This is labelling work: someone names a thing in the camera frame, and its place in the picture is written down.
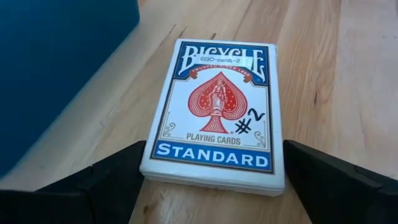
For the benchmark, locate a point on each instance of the teal plastic bin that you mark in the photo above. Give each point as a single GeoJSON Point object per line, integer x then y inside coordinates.
{"type": "Point", "coordinates": [53, 71]}

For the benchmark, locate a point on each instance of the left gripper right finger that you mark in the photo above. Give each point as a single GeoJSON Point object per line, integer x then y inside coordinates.
{"type": "Point", "coordinates": [342, 196]}

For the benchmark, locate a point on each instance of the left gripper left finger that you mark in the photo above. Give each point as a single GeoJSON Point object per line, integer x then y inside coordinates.
{"type": "Point", "coordinates": [93, 199]}

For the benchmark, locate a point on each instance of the blue playing card deck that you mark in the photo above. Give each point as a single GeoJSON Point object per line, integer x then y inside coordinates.
{"type": "Point", "coordinates": [214, 118]}

